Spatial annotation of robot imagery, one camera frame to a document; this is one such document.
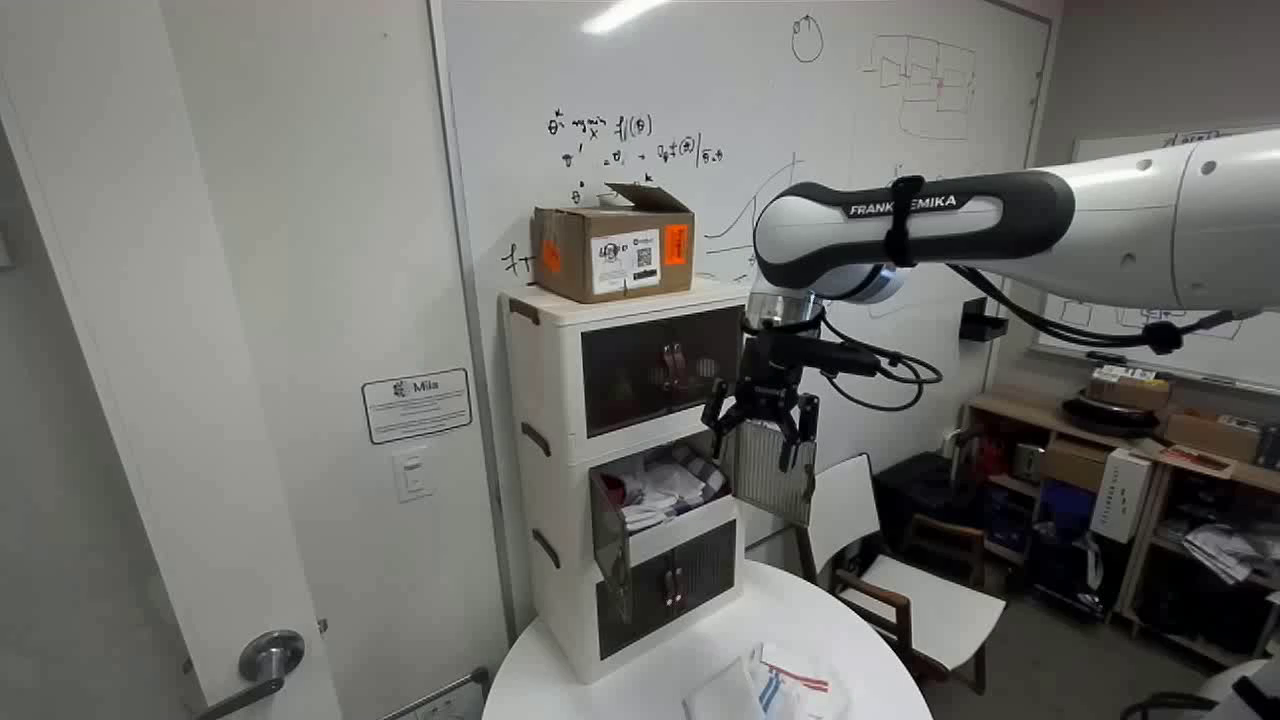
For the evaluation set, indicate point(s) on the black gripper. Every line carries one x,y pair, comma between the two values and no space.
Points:
774,374

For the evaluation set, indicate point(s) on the white towel with blue stripes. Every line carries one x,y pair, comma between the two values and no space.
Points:
727,693

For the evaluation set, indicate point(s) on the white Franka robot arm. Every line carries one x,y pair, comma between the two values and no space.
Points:
1132,222

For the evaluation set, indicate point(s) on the dark-fronted closed cabinet drawer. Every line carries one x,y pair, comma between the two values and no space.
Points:
661,365
666,587

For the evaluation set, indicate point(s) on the open cabinet drawer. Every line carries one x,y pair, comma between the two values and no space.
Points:
666,526

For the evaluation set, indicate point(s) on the white three-drawer cabinet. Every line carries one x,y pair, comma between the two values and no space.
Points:
540,442

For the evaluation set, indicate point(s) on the white towel with red stripes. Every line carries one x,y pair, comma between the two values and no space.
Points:
818,693

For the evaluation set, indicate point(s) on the crumpled cloth in drawer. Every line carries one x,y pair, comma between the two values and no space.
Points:
661,485

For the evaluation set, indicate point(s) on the brown cardboard box with labels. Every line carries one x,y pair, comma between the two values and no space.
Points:
606,253

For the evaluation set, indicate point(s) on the white chair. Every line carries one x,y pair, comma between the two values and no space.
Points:
920,600

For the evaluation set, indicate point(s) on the cardboard box inside shelf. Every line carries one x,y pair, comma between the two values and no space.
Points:
1074,463

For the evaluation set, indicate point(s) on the black round object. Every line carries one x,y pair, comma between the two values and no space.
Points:
1105,417

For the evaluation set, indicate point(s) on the white bag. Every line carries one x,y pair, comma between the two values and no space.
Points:
1122,498

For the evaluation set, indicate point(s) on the small cardboard box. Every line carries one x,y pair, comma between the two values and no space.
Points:
1131,391

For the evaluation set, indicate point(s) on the wooden storage shelf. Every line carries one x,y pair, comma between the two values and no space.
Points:
1132,534

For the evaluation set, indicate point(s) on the flat cardboard box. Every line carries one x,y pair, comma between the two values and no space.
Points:
1212,438

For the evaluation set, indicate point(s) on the stack of papers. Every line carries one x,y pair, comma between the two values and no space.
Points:
1227,545

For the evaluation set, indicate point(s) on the white door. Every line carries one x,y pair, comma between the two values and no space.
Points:
121,401

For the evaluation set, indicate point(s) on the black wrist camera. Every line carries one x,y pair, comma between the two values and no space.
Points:
840,357

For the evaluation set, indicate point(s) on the black wall-mounted holder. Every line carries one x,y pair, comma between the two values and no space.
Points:
983,323

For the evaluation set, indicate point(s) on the white wall sign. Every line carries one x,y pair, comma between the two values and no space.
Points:
417,405

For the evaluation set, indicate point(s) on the white light switch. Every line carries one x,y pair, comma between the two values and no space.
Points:
412,479

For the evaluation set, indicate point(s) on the large wall whiteboard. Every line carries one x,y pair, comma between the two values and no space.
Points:
666,80

